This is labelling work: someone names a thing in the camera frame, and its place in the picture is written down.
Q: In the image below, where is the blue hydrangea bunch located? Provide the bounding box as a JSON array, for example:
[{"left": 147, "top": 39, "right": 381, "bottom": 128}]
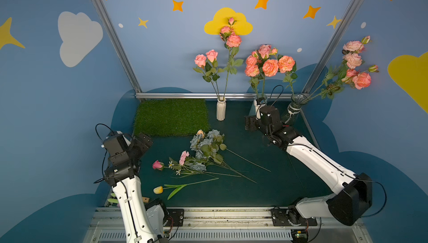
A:
[{"left": 184, "top": 129, "right": 256, "bottom": 183}]

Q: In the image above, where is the small pink rosebud stem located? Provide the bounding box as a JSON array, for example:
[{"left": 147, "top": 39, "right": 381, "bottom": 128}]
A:
[{"left": 203, "top": 50, "right": 224, "bottom": 101}]

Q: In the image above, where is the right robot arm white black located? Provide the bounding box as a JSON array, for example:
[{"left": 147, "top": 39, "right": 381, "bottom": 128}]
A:
[{"left": 245, "top": 106, "right": 372, "bottom": 226}]

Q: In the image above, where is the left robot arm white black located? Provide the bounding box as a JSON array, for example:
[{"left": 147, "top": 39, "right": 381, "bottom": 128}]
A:
[{"left": 102, "top": 132, "right": 169, "bottom": 243}]

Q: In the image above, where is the teal cylindrical vase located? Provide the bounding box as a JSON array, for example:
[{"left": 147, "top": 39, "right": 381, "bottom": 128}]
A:
[{"left": 248, "top": 100, "right": 256, "bottom": 116}]

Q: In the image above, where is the clear glass vase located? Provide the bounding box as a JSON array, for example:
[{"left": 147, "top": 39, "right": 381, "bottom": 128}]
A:
[{"left": 282, "top": 94, "right": 309, "bottom": 126}]

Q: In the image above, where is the white ribbed ceramic vase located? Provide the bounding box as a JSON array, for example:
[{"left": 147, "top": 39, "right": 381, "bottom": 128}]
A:
[{"left": 216, "top": 97, "right": 226, "bottom": 121}]

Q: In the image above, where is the magenta rose single stem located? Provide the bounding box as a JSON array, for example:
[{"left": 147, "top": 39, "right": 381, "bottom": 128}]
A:
[{"left": 152, "top": 160, "right": 175, "bottom": 171}]

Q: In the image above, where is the green artificial grass mat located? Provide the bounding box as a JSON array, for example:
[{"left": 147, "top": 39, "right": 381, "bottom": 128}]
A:
[{"left": 134, "top": 99, "right": 210, "bottom": 137}]

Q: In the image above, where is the yellow tulip with stem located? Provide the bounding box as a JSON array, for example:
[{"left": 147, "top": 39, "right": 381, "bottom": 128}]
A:
[{"left": 153, "top": 178, "right": 218, "bottom": 200}]

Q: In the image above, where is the pink flower bunch on table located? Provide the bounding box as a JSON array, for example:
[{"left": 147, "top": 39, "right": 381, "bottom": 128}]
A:
[{"left": 168, "top": 151, "right": 244, "bottom": 178}]

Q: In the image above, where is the aluminium frame back bar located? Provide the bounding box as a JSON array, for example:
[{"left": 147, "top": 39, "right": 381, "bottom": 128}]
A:
[{"left": 135, "top": 92, "right": 312, "bottom": 100}]

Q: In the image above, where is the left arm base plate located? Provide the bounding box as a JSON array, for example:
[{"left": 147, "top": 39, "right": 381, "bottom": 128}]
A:
[{"left": 164, "top": 208, "right": 185, "bottom": 227}]

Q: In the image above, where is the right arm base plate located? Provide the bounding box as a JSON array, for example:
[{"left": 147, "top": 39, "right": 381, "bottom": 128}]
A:
[{"left": 270, "top": 207, "right": 318, "bottom": 227}]

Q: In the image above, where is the aluminium rail front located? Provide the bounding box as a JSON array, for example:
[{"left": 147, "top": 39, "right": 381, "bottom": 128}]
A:
[{"left": 81, "top": 206, "right": 373, "bottom": 243}]

